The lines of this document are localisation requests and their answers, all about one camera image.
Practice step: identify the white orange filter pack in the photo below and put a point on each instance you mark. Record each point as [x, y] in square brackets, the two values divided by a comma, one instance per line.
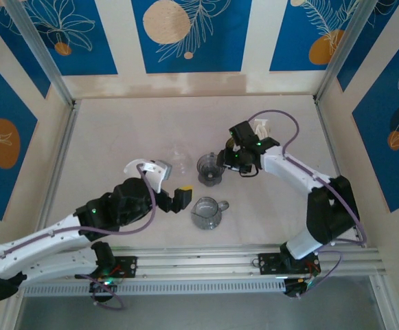
[262, 125]

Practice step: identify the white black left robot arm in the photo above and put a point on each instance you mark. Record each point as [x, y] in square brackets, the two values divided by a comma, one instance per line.
[31, 244]

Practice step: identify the grey transparent carafe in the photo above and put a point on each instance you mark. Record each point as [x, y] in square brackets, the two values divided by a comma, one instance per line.
[207, 213]

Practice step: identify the clear glass carafe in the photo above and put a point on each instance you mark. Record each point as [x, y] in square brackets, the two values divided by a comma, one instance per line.
[182, 159]

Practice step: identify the small controller board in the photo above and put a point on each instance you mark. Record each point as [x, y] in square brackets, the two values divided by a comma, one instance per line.
[103, 284]
[297, 287]

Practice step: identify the grey transparent coffee dripper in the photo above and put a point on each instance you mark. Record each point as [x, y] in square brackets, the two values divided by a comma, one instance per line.
[210, 168]

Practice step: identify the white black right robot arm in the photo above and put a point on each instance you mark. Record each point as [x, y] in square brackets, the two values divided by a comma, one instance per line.
[288, 172]

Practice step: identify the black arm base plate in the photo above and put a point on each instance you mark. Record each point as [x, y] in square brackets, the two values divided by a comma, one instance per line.
[127, 266]
[268, 264]

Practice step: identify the aluminium side rail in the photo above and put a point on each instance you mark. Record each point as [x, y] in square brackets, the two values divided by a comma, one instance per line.
[322, 117]
[62, 154]

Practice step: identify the aluminium mounting rail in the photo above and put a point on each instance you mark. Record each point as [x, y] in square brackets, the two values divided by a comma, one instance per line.
[199, 258]

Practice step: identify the aluminium frame post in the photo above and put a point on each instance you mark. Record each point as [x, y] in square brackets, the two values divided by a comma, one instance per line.
[343, 51]
[44, 58]

